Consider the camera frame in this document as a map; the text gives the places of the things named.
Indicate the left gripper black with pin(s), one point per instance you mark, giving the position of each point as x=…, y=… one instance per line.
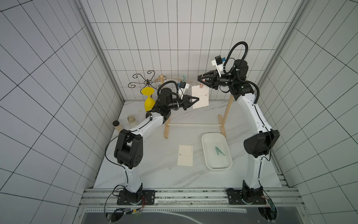
x=186, y=99

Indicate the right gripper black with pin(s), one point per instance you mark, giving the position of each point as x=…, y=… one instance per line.
x=214, y=80

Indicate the white postcard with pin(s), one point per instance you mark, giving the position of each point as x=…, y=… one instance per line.
x=185, y=155
x=202, y=94

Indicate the pink clothespin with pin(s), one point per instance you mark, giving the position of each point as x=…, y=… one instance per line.
x=202, y=83

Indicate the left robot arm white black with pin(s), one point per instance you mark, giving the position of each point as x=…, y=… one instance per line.
x=129, y=150

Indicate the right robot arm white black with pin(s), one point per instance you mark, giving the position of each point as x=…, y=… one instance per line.
x=263, y=137

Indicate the yellow plastic wine glass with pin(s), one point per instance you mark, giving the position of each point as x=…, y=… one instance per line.
x=149, y=102

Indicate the wooden clothesline rack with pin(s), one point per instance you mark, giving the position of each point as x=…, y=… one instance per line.
x=221, y=121

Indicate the cream small jar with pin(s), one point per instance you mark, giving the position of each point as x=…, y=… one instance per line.
x=132, y=121

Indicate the white rectangular tray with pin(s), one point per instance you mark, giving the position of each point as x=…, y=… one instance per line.
x=213, y=161

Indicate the wooden jar black lid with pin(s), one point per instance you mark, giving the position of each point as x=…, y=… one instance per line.
x=117, y=126

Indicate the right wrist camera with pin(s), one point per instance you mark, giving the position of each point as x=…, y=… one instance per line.
x=218, y=64

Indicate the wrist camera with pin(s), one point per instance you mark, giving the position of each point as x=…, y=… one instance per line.
x=218, y=64
x=183, y=86

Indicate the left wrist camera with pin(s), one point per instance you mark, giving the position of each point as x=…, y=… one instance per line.
x=183, y=86

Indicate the black wire glass holder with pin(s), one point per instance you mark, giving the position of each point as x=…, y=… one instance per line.
x=145, y=82

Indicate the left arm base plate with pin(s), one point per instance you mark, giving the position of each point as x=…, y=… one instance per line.
x=146, y=197

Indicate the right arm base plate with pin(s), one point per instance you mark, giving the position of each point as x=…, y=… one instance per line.
x=245, y=196

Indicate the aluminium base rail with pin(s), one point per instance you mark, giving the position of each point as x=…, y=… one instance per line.
x=191, y=198

